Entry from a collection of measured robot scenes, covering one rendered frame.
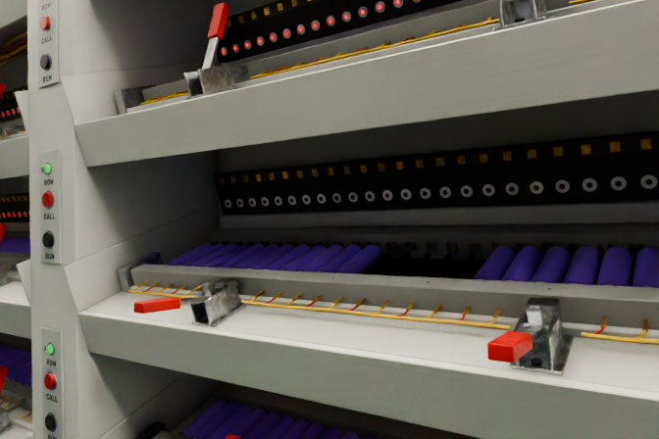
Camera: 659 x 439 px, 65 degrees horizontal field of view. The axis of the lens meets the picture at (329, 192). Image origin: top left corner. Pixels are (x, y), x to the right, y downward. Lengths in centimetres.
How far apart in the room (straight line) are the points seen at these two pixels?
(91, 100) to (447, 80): 40
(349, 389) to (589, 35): 26
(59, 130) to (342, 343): 39
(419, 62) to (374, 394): 22
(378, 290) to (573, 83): 20
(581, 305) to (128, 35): 54
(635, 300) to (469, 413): 12
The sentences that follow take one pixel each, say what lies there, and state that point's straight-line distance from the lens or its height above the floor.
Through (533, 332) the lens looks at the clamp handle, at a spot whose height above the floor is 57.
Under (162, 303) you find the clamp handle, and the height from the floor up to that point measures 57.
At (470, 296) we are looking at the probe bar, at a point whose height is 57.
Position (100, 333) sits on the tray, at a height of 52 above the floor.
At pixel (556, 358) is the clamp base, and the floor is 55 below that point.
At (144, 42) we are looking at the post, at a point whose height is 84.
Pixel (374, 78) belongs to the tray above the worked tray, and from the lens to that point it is 35.
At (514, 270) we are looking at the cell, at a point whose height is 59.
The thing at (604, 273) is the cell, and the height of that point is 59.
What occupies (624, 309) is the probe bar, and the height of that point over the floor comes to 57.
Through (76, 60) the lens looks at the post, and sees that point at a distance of 62.
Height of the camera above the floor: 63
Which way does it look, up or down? 2 degrees up
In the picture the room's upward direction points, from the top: 2 degrees counter-clockwise
